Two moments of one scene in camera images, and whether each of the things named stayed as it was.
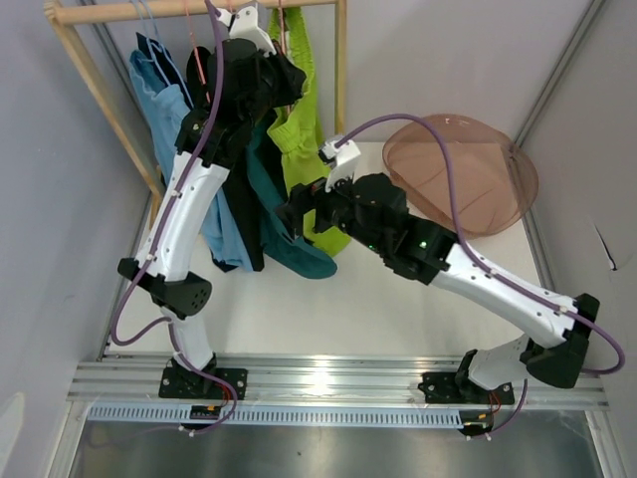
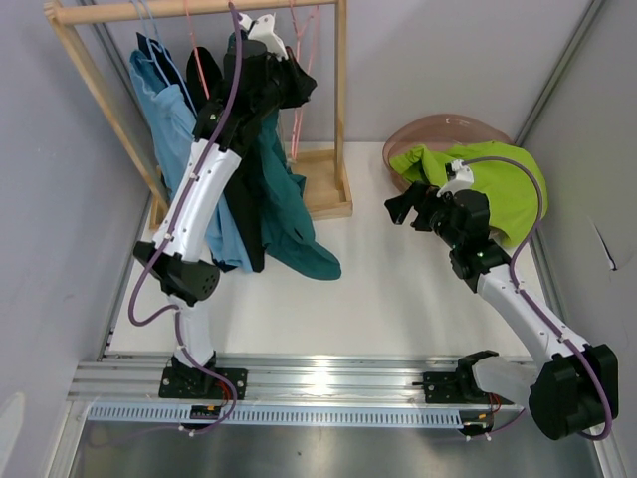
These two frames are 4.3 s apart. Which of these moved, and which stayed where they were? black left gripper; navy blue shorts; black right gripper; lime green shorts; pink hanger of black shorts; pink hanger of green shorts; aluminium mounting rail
Moved: pink hanger of green shorts; black right gripper; lime green shorts
Stayed: black left gripper; pink hanger of black shorts; navy blue shorts; aluminium mounting rail
